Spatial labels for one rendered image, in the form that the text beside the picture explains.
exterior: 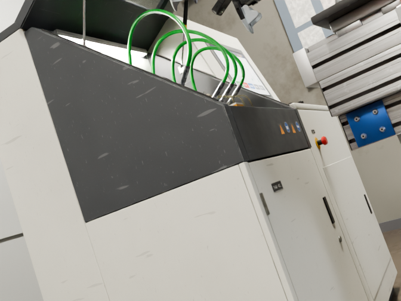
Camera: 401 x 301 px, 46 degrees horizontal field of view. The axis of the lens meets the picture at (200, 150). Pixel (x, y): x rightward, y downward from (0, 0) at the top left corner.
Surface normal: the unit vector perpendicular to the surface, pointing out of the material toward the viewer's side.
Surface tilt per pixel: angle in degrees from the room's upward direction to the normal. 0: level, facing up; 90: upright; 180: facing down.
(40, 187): 90
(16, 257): 90
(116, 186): 90
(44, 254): 90
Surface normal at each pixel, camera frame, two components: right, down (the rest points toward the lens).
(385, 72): -0.57, 0.11
